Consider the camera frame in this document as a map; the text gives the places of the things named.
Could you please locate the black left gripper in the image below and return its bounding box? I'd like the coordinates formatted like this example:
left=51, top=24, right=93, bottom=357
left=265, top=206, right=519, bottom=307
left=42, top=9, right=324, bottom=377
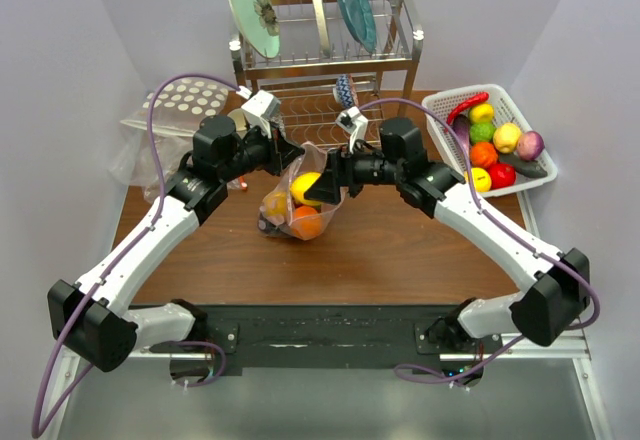
left=219, top=117, right=304, bottom=183

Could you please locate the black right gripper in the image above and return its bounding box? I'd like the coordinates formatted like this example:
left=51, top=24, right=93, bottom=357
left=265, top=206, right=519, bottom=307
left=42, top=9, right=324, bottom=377
left=306, top=137, right=404, bottom=204

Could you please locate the orange fruit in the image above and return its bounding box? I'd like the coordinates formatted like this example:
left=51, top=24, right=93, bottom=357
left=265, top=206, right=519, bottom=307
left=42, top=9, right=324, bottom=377
left=290, top=205, right=324, bottom=240

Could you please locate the clear polka dot zip bag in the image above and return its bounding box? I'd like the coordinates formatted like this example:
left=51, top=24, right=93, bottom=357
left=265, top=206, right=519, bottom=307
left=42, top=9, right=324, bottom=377
left=257, top=142, right=345, bottom=241

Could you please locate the yellow apple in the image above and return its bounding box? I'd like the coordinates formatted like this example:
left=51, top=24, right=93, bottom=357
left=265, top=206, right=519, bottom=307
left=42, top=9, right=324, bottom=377
left=263, top=190, right=288, bottom=218

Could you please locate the red chili pepper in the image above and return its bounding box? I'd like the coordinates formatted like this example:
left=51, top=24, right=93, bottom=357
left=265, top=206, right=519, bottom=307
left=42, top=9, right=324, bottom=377
left=447, top=91, right=489, bottom=125

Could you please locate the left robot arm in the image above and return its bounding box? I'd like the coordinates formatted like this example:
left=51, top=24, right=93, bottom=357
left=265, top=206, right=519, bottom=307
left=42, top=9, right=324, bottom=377
left=47, top=115, right=304, bottom=372

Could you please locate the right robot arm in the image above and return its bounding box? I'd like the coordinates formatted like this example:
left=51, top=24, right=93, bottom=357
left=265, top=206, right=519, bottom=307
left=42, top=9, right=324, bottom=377
left=305, top=108, right=589, bottom=353

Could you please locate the cream mug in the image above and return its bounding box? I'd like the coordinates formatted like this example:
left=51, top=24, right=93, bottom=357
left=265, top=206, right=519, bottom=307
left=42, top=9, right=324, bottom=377
left=226, top=108, right=247, bottom=136

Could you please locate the pile of plastic bags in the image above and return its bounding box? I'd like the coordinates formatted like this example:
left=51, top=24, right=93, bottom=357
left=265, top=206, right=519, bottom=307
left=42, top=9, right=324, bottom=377
left=109, top=77, right=231, bottom=203

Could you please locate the blue patterned bowl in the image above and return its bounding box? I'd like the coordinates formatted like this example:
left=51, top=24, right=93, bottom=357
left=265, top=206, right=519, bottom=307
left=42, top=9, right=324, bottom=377
left=333, top=74, right=359, bottom=109

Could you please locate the steel dish rack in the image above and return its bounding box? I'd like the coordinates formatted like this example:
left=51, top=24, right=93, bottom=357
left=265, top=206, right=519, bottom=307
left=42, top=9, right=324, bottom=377
left=229, top=0, right=424, bottom=148

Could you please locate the mint green floral plate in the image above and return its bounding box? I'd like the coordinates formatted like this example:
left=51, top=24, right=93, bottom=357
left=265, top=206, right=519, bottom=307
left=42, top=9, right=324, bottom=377
left=228, top=0, right=280, bottom=59

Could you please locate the purple eggplant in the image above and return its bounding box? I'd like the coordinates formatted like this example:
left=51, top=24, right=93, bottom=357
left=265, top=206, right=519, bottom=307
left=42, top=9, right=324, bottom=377
left=452, top=114, right=471, bottom=157

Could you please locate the orange mini pumpkin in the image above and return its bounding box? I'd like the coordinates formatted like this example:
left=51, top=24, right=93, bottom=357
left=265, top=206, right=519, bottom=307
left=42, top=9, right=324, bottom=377
left=469, top=142, right=499, bottom=169

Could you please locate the green custard apple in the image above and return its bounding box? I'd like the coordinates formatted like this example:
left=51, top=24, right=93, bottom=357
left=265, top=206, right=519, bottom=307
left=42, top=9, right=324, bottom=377
left=469, top=122, right=497, bottom=145

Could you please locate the red apple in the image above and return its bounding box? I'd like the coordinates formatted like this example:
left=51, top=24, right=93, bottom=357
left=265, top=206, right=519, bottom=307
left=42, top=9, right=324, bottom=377
left=488, top=163, right=516, bottom=190

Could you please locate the beige plate edge-on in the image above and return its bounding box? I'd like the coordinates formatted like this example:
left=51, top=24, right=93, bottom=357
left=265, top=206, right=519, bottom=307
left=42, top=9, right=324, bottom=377
left=312, top=0, right=331, bottom=59

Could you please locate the pale yellow fruit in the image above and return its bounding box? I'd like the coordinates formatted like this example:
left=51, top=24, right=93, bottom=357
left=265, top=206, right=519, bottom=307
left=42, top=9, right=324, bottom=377
left=492, top=122, right=522, bottom=154

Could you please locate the teal plate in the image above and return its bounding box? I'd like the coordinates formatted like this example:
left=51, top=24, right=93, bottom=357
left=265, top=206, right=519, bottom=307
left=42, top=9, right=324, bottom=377
left=337, top=0, right=377, bottom=54

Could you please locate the dark grey avocado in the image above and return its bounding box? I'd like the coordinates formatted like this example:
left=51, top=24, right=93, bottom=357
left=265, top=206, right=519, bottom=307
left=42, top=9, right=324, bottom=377
left=498, top=153, right=548, bottom=179

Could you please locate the red onion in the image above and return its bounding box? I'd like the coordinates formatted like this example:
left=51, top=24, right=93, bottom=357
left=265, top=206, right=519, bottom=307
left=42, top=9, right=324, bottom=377
left=516, top=131, right=545, bottom=161

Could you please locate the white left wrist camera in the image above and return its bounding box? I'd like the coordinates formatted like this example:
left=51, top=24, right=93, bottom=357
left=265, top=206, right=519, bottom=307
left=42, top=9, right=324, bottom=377
left=241, top=90, right=281, bottom=139

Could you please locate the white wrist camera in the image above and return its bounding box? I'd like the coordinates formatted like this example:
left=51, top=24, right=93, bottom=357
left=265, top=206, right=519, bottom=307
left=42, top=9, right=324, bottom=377
left=335, top=106, right=369, bottom=153
left=241, top=90, right=281, bottom=139

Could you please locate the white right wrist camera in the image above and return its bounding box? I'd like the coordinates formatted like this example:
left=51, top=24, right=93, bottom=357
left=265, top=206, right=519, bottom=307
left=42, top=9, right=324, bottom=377
left=335, top=106, right=369, bottom=153

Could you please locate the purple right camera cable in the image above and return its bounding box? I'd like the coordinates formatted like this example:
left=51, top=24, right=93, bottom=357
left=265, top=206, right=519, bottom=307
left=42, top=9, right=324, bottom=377
left=359, top=98, right=601, bottom=384

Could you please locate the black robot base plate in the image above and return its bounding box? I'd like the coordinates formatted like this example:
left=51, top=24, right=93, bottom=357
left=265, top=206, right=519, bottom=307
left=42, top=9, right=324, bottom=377
left=148, top=303, right=505, bottom=377

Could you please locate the aluminium frame rail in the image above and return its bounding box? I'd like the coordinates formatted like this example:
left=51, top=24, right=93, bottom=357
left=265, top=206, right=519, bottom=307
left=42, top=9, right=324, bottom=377
left=37, top=189, right=614, bottom=440

